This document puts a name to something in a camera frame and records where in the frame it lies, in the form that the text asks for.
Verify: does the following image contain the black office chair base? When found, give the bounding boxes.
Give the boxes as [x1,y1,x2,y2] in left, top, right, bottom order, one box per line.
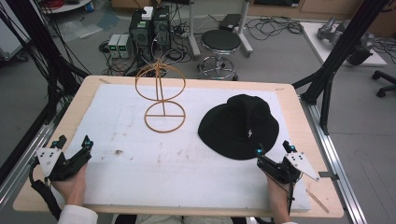
[371,69,396,99]

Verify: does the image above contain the tangle of black floor cables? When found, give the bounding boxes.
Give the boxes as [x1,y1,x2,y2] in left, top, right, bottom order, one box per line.
[245,14,304,42]

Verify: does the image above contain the grey metal bracket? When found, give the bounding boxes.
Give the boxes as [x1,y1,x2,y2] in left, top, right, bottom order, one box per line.
[318,171,340,182]

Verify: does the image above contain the white foam mat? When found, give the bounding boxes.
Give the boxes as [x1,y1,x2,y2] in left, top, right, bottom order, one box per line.
[50,83,312,215]

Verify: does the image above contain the aluminium rail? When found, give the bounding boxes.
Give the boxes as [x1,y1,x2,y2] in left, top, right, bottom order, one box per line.
[0,98,73,203]
[299,95,369,224]

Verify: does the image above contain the black sleeved gripper cable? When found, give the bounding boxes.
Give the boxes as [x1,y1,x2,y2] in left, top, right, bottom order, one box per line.
[28,161,64,221]

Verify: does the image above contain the person's left hand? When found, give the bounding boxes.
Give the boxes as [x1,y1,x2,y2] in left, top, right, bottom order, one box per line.
[51,164,89,207]

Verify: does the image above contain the black flat box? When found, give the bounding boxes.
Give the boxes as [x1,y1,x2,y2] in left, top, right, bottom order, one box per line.
[218,13,243,33]

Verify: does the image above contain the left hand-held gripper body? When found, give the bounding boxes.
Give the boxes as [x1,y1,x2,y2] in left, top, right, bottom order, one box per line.
[35,146,93,182]

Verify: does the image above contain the black computer tower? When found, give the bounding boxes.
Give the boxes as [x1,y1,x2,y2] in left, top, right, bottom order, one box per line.
[128,10,154,63]
[151,6,173,51]

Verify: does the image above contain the round white table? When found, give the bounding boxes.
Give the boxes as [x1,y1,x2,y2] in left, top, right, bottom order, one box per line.
[39,0,93,14]

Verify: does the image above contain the white platform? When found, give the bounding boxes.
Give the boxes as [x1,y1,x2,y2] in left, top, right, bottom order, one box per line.
[300,21,388,68]

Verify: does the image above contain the black bucket hat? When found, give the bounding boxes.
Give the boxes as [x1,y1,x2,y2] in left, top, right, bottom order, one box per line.
[197,93,280,161]

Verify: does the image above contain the thin wooden stick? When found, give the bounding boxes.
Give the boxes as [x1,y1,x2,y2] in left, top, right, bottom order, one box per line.
[304,188,331,215]

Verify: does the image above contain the white table legs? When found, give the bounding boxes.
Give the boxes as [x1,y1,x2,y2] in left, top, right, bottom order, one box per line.
[186,0,255,59]

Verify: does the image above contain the white box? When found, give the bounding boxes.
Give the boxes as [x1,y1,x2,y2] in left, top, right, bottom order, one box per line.
[141,6,154,21]

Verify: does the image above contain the wooden wire hat stand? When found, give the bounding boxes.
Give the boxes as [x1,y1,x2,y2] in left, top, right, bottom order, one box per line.
[134,58,187,134]

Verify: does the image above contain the grey power supply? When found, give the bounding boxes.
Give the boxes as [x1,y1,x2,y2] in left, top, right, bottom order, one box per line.
[118,34,134,59]
[107,34,121,59]

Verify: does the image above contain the person's right hand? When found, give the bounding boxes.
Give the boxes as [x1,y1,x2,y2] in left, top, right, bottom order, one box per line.
[265,175,294,217]

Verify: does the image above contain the black round stool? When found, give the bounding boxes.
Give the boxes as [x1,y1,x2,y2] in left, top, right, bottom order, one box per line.
[196,29,243,80]

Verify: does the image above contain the black metal frame stand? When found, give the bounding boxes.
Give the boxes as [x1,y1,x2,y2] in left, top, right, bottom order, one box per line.
[0,0,92,125]
[291,0,391,135]

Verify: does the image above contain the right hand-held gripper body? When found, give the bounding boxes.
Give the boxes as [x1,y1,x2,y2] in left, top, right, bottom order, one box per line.
[256,151,321,185]

